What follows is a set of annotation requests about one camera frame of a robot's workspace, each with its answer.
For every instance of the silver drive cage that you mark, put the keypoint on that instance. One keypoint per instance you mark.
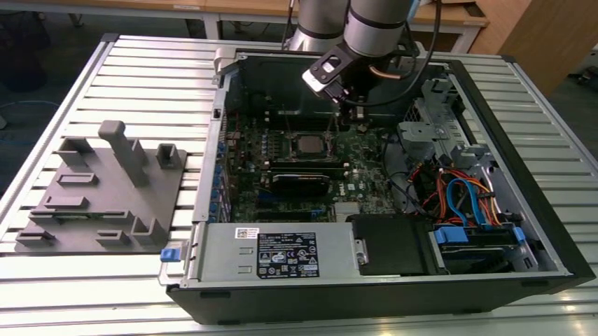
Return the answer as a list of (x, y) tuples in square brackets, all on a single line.
[(422, 132)]

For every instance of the black expansion slot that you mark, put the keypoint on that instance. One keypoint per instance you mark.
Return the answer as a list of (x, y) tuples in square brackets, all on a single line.
[(281, 216)]

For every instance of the wooden cabinet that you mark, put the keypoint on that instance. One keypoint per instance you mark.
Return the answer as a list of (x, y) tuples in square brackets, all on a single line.
[(551, 35)]

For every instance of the silver CPU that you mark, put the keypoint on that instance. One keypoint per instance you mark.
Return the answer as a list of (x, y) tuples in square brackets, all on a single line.
[(311, 144)]

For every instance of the black plastic shroud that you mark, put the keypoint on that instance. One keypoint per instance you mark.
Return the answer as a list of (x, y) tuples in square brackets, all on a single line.
[(397, 245)]

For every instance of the grey parts rack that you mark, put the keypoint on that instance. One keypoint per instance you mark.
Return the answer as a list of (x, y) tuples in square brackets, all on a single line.
[(107, 196)]

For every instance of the blue disk carrier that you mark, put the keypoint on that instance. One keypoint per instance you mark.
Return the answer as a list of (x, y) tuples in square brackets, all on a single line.
[(450, 235)]

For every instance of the wooden desk white frame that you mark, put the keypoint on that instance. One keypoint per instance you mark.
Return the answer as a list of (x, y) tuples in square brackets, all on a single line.
[(140, 4), (449, 19)]

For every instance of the copper curved tube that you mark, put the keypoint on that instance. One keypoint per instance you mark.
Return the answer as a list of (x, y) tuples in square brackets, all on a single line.
[(390, 77)]

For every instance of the CPU socket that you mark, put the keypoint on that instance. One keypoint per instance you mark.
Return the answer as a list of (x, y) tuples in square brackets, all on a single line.
[(337, 155)]

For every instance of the silver power supply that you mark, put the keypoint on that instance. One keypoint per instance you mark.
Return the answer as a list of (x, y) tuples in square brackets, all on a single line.
[(219, 252)]

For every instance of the silver chipset heatsink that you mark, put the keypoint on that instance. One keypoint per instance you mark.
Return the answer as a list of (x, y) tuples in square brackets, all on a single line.
[(347, 208)]

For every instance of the black PC case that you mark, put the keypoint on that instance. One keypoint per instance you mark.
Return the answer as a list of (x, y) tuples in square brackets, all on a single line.
[(374, 304)]

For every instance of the RAM slot black clips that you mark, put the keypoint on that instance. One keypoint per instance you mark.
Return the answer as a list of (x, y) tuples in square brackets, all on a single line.
[(309, 125), (303, 160), (303, 168), (309, 116)]

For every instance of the green motherboard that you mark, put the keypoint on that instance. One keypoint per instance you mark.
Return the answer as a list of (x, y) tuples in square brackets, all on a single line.
[(369, 182)]

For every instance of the blue case latch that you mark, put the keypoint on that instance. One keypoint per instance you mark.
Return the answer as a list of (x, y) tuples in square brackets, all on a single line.
[(168, 255)]

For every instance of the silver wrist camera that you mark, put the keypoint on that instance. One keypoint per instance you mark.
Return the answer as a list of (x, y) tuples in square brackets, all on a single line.
[(314, 80)]

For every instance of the green RAM stick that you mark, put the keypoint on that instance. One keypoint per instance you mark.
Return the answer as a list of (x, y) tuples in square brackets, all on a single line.
[(76, 216)]

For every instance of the black graphics card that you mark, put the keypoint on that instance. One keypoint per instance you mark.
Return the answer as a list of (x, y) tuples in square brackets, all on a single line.
[(299, 185)]

